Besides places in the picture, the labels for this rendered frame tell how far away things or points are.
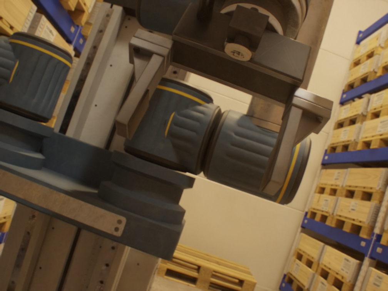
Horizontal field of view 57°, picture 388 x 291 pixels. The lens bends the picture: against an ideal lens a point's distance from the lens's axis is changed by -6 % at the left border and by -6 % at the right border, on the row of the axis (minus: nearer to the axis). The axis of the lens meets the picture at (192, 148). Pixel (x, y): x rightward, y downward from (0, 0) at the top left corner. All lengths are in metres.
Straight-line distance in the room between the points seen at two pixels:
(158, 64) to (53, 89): 0.79
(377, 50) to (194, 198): 3.09
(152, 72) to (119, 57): 1.08
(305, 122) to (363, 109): 4.41
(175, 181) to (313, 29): 0.51
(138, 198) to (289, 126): 0.64
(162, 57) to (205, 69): 0.05
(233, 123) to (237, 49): 0.63
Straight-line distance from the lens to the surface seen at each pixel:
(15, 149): 1.08
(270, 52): 0.37
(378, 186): 3.80
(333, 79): 5.96
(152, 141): 0.95
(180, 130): 0.94
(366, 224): 3.77
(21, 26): 2.40
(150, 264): 1.44
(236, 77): 0.38
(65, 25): 3.16
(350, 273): 3.79
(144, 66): 0.36
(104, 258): 1.32
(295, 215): 5.62
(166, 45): 0.37
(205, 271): 4.47
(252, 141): 0.93
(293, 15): 0.42
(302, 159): 0.94
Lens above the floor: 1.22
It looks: 4 degrees up
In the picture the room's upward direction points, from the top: 19 degrees clockwise
